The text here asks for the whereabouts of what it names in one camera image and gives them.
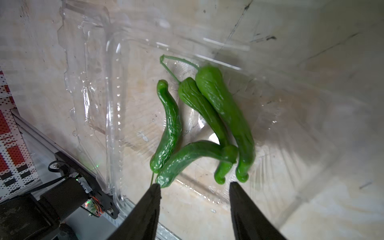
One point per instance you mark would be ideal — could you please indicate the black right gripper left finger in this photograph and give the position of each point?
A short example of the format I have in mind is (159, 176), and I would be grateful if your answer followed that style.
(142, 222)

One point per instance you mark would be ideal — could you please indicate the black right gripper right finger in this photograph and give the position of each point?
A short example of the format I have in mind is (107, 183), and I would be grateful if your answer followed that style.
(248, 221)

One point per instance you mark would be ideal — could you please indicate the small green pepper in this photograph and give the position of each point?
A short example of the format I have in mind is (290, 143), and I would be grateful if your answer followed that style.
(211, 84)
(173, 129)
(191, 152)
(192, 97)

